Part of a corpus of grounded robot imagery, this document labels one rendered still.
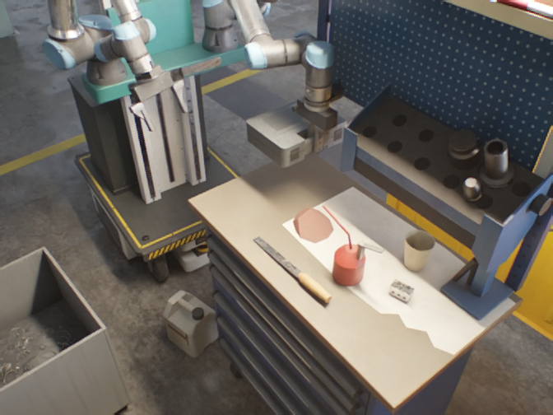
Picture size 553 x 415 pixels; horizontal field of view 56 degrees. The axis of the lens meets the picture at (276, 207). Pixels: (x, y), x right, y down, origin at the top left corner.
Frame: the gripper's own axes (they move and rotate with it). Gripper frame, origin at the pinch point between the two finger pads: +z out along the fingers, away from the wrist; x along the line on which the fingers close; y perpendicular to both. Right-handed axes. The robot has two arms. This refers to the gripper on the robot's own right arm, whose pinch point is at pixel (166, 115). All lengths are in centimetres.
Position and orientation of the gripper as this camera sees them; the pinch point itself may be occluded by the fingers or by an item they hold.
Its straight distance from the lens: 182.1
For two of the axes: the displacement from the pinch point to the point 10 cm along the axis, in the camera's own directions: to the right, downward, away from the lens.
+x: -7.4, 5.4, -4.1
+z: 3.6, 8.3, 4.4
